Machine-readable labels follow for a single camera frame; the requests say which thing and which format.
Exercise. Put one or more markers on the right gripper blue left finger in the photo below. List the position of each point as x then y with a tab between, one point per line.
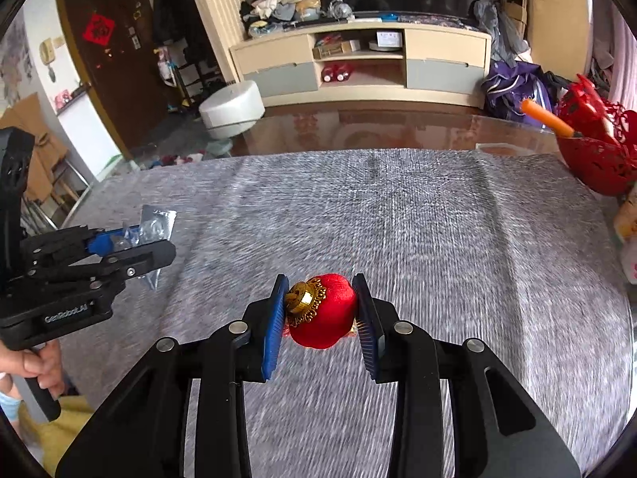
257	356

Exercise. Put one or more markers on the red cutout basket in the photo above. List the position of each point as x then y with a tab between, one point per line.
603	154

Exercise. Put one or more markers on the dark brown door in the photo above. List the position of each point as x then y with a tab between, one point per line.
124	83

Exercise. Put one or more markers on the beige tv cabinet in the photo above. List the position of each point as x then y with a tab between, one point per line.
365	61

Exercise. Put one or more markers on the red diamond door sign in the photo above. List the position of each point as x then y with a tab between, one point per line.
99	30

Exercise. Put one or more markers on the red fabric ball ornament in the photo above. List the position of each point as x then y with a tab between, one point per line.
320	311

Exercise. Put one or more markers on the yellow cap cream bottle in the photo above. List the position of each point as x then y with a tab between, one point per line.
624	222

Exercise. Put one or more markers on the black hanging coats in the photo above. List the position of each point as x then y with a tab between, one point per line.
174	20

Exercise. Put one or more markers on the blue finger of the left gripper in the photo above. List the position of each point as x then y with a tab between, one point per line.
133	262
109	242

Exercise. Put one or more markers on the beige standing air conditioner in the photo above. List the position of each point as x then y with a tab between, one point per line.
560	35

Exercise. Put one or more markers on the person's left hand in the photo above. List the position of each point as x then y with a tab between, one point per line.
45	366

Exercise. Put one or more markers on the white round stool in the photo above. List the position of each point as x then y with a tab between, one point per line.
232	110

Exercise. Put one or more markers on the yellow fluffy blanket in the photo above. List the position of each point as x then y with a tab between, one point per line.
48	442

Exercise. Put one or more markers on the purple bag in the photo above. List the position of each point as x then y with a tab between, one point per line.
507	86

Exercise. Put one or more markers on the orange foam stick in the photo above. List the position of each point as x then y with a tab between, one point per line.
559	127

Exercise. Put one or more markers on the grey woven table mat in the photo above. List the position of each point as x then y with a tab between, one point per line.
513	251

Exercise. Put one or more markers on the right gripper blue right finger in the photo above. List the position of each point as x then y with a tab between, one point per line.
375	320

